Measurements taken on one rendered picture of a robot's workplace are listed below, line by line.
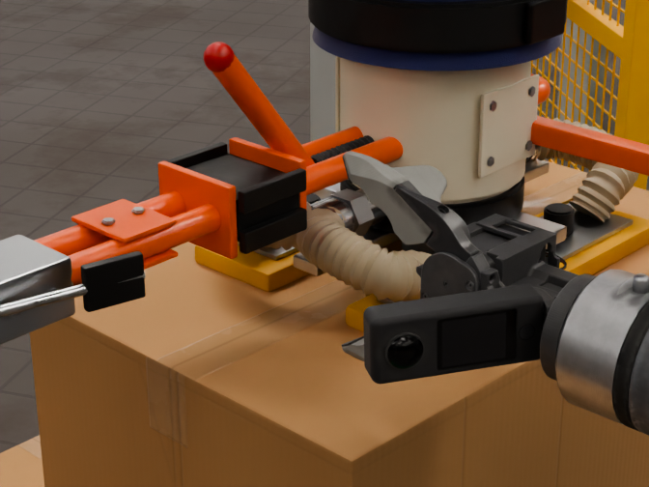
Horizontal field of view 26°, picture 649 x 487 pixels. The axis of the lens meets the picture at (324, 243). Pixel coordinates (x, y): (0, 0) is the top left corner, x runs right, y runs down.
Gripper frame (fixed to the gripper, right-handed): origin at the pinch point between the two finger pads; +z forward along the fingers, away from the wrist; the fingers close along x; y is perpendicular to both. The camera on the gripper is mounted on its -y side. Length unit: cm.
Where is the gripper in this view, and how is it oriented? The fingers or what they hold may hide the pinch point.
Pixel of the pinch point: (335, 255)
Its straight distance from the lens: 100.2
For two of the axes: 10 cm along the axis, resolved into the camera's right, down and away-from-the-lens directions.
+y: 6.9, -2.9, 6.7
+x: 0.0, -9.2, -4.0
